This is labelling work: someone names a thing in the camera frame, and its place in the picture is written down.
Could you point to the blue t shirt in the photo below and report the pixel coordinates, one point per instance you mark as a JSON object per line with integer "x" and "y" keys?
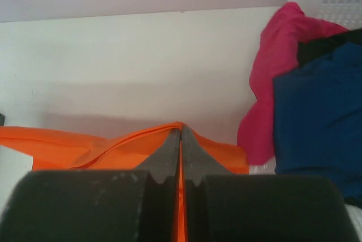
{"x": 317, "y": 119}

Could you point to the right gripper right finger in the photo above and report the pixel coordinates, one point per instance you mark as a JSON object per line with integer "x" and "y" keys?
{"x": 222, "y": 206}

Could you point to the black t shirt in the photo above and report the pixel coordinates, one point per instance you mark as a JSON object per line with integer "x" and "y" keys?
{"x": 313, "y": 49}

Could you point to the pink t shirt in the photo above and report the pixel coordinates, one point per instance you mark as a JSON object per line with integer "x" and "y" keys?
{"x": 277, "y": 55}

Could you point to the white plastic basket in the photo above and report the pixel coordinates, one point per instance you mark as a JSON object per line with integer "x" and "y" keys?
{"x": 346, "y": 13}

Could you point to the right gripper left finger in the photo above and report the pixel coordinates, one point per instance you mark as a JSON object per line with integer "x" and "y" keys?
{"x": 98, "y": 205}

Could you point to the orange t shirt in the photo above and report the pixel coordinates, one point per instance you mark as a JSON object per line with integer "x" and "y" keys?
{"x": 57, "y": 150}

